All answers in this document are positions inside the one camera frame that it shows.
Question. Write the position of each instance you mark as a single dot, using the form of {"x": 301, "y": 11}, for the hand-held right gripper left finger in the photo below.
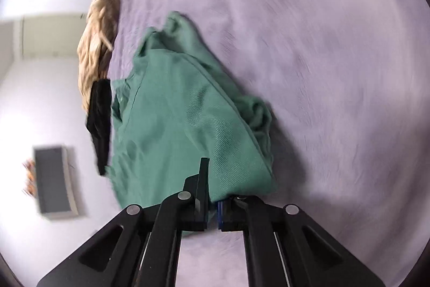
{"x": 198, "y": 206}

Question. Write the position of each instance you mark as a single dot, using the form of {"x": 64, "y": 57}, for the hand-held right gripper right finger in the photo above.
{"x": 235, "y": 213}

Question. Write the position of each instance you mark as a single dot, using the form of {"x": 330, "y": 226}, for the green work jacket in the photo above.
{"x": 174, "y": 112}

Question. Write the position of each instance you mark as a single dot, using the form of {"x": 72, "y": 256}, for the black folded garment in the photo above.
{"x": 99, "y": 119}

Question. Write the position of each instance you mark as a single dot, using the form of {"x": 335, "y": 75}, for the white-framed monitor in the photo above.
{"x": 53, "y": 179}

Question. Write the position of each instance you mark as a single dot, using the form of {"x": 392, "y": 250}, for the orange blurry object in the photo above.
{"x": 30, "y": 176}

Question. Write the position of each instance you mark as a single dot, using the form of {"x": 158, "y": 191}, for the purple embossed blanket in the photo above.
{"x": 319, "y": 55}

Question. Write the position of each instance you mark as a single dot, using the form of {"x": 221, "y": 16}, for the beige striped garment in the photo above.
{"x": 95, "y": 48}

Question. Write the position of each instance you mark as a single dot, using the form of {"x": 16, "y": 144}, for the cream door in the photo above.
{"x": 50, "y": 38}

